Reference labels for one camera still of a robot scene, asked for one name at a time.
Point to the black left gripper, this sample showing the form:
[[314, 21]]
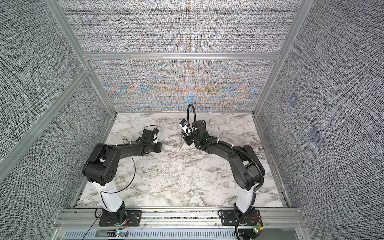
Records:
[[159, 144]]

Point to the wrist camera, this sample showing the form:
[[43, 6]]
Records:
[[186, 129], [149, 136]]

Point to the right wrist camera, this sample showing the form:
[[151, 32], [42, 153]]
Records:
[[186, 129]]

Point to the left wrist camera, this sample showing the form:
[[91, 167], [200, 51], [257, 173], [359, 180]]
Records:
[[149, 136]]

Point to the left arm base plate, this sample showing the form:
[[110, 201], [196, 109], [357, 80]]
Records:
[[119, 219]]

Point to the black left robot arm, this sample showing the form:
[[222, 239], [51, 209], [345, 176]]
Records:
[[101, 168]]

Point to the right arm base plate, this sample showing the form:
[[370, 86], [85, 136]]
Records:
[[240, 217]]

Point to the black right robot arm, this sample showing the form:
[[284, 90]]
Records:
[[246, 167]]

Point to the aluminium front rail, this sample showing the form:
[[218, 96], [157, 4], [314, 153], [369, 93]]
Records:
[[146, 223]]

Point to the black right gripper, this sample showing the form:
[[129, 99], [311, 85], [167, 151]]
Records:
[[188, 142]]

